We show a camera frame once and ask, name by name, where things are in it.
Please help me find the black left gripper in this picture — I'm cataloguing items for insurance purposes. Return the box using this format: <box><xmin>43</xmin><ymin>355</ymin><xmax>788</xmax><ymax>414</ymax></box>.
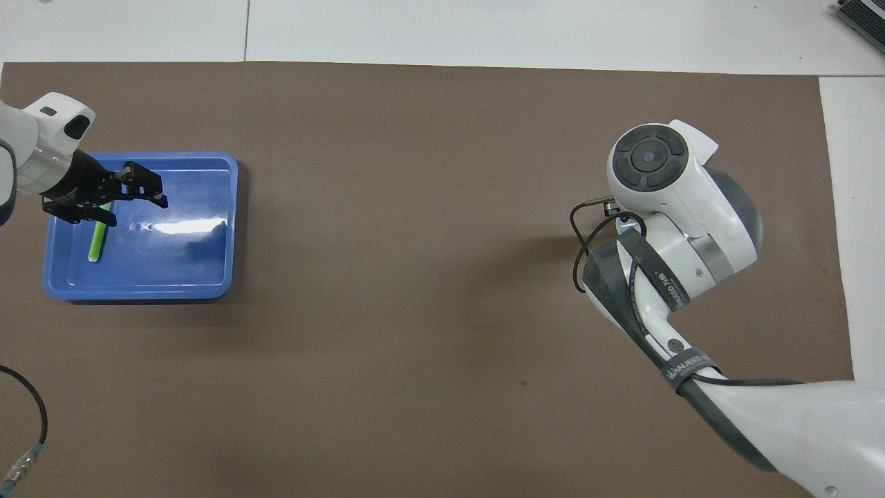
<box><xmin>43</xmin><ymin>150</ymin><xmax>169</xmax><ymax>228</ymax></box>

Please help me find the grey ribbed device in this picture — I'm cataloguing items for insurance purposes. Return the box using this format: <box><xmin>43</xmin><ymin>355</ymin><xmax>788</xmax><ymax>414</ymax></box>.
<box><xmin>833</xmin><ymin>0</ymin><xmax>885</xmax><ymax>55</ymax></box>

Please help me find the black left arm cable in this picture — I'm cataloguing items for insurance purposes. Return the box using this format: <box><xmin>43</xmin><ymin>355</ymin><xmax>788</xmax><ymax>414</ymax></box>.
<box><xmin>0</xmin><ymin>365</ymin><xmax>49</xmax><ymax>489</ymax></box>

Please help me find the brown table mat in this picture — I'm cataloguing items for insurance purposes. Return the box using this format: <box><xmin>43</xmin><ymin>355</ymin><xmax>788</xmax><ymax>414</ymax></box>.
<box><xmin>0</xmin><ymin>61</ymin><xmax>870</xmax><ymax>498</ymax></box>

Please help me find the blue plastic tray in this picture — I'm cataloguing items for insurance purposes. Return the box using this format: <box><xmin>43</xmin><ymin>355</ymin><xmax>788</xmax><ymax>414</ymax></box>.
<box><xmin>43</xmin><ymin>151</ymin><xmax>239</xmax><ymax>302</ymax></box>

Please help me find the green pen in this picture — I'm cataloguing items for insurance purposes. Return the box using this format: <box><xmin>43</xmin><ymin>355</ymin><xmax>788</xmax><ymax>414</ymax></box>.
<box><xmin>88</xmin><ymin>203</ymin><xmax>112</xmax><ymax>264</ymax></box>

